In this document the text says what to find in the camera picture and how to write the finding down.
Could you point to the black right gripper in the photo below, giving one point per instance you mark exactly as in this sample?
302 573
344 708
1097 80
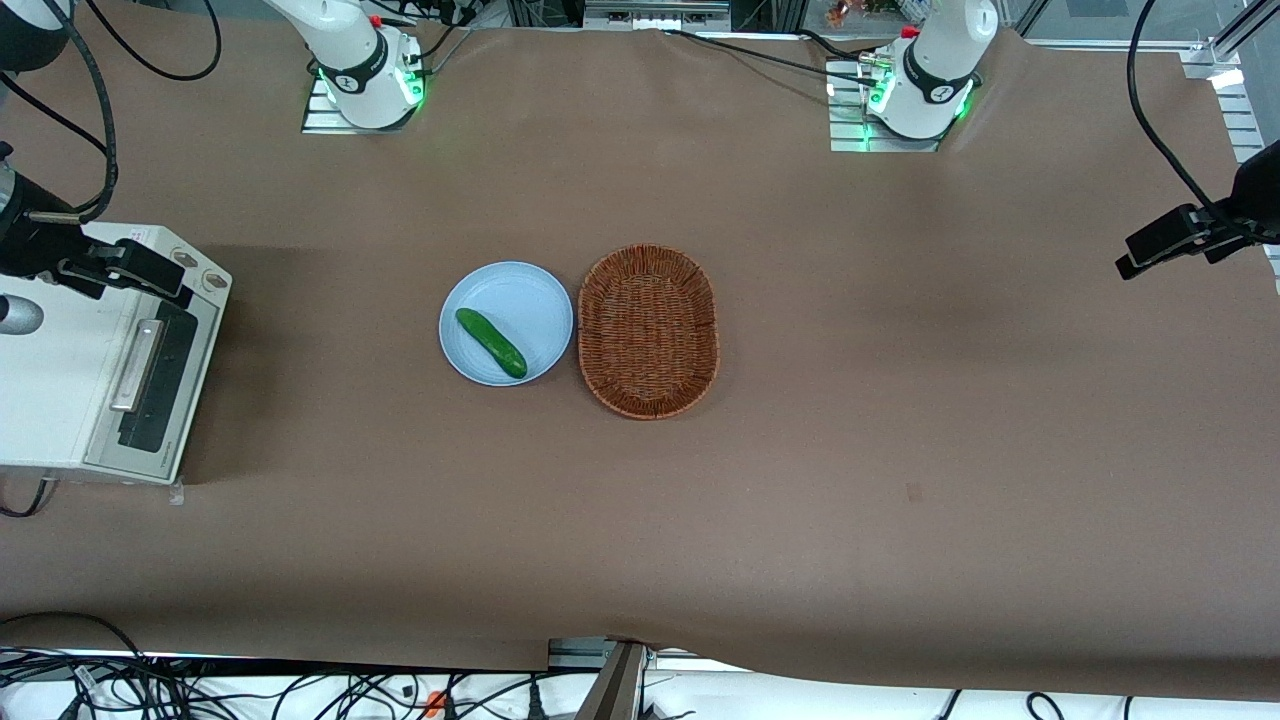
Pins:
28 246

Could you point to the beige oven knob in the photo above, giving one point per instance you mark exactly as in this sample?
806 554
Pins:
213 281
185 258

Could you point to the light blue plate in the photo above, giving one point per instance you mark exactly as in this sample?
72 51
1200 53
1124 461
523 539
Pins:
520 300

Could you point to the green cucumber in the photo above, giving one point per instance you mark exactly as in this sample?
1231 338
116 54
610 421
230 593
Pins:
490 342

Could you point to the aluminium corner frame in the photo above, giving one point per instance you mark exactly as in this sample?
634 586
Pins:
1235 110

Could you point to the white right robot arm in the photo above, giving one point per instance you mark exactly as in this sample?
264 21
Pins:
350 40

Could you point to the pink warning sticker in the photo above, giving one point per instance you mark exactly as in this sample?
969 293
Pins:
136 236

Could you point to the brown wicker basket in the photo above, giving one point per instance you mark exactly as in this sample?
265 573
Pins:
648 330

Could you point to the aluminium frame beam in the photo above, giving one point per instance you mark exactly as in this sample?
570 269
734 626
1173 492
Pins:
615 690

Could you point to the small clear plastic bracket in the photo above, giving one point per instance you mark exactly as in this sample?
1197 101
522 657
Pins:
177 492

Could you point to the grey metal box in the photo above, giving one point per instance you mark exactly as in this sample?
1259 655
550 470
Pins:
655 12

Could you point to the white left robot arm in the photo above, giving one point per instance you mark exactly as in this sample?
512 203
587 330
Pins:
945 50

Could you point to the white toaster oven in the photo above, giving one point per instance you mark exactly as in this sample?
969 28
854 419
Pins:
50 370

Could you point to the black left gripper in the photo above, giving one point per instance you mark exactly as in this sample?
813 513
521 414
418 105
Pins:
1254 198

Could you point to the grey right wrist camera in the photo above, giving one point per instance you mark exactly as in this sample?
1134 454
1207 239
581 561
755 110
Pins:
18 316

